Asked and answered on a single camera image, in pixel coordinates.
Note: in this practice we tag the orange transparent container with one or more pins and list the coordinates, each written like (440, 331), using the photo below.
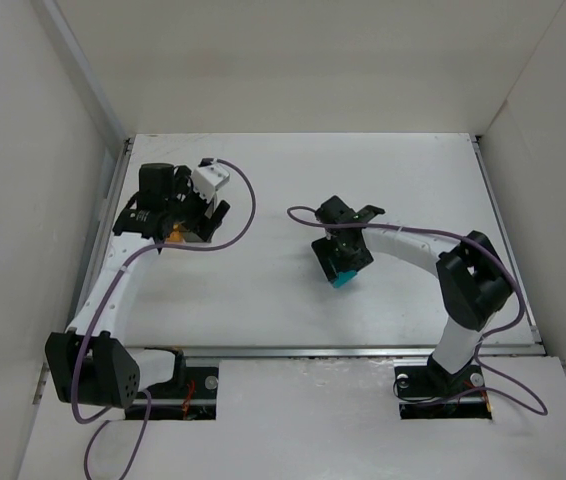
(176, 236)

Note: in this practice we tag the aluminium frame rail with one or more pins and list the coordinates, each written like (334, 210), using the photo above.
(263, 292)

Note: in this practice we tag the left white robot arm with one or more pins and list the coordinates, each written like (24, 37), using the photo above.
(89, 362)

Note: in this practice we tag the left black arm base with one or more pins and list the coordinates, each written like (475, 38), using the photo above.
(191, 393)

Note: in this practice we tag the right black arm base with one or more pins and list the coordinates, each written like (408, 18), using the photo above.
(425, 394)

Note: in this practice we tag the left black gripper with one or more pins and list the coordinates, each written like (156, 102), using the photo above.
(203, 213)

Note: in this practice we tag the grey transparent container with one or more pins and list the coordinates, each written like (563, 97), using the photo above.
(197, 231)

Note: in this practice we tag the teal lego piece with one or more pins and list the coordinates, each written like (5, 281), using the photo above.
(342, 278)

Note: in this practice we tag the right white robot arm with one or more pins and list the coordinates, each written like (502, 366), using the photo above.
(472, 283)

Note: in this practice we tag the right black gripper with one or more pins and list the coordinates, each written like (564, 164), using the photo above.
(342, 251)

